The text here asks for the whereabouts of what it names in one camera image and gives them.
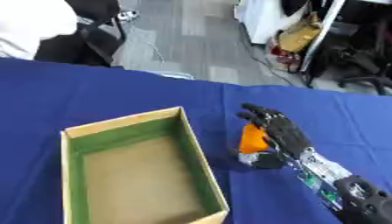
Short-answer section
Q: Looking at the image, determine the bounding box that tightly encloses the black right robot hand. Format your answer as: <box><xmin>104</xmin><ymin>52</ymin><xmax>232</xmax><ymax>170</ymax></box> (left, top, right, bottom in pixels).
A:
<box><xmin>234</xmin><ymin>102</ymin><xmax>314</xmax><ymax>170</ymax></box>

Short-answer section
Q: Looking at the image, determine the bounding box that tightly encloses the person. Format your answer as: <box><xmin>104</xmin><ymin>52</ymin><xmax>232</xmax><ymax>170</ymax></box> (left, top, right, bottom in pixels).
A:
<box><xmin>0</xmin><ymin>0</ymin><xmax>80</xmax><ymax>60</ymax></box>

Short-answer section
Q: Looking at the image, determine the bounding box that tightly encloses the white board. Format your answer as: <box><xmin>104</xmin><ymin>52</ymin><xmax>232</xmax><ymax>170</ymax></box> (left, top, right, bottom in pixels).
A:
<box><xmin>233</xmin><ymin>0</ymin><xmax>348</xmax><ymax>45</ymax></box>

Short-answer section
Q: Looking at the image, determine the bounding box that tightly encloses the tan bag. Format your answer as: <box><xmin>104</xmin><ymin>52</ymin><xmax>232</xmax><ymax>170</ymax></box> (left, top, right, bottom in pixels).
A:
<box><xmin>276</xmin><ymin>11</ymin><xmax>324</xmax><ymax>53</ymax></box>

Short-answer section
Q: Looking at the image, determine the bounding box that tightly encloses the orange block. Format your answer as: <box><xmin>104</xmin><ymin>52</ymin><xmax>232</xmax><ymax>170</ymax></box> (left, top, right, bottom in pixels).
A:
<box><xmin>237</xmin><ymin>122</ymin><xmax>271</xmax><ymax>155</ymax></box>

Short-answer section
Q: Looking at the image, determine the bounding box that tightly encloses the tan cardboard box green inside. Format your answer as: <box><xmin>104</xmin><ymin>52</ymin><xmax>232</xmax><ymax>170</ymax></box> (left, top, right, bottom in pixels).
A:
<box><xmin>59</xmin><ymin>106</ymin><xmax>232</xmax><ymax>224</ymax></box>

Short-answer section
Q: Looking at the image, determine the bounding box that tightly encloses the black office chair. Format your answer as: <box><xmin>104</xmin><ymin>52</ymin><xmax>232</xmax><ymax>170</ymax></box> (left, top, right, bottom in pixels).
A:
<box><xmin>31</xmin><ymin>0</ymin><xmax>129</xmax><ymax>68</ymax></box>

